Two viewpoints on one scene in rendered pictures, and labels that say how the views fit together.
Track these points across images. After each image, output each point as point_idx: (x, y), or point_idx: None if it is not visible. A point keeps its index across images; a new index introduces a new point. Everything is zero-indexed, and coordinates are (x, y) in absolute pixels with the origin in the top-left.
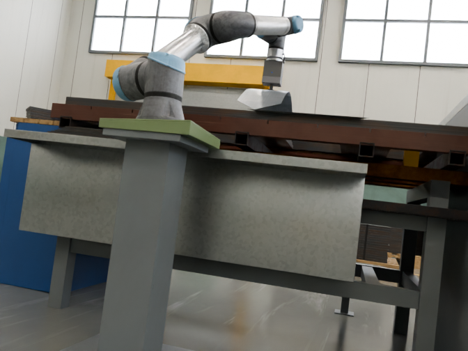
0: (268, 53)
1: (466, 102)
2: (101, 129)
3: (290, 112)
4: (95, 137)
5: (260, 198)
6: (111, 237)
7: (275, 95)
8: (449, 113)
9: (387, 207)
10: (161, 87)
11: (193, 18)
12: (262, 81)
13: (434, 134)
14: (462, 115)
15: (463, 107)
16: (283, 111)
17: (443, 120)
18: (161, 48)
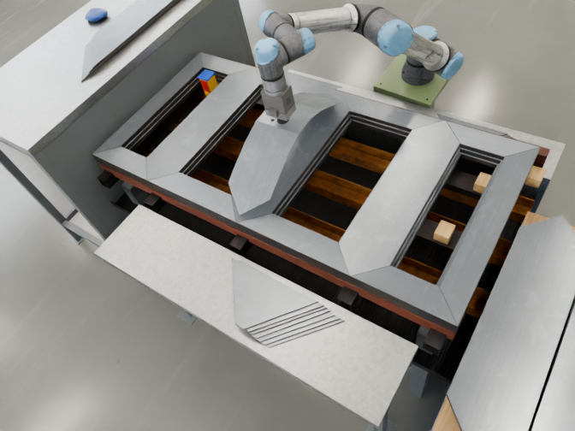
0: (285, 78)
1: (147, 56)
2: (470, 123)
3: (310, 79)
4: (469, 118)
5: None
6: None
7: (297, 98)
8: (85, 101)
9: (259, 106)
10: None
11: (404, 21)
12: (295, 108)
13: (227, 59)
14: (139, 73)
15: (137, 66)
16: (315, 79)
17: (56, 126)
18: (430, 40)
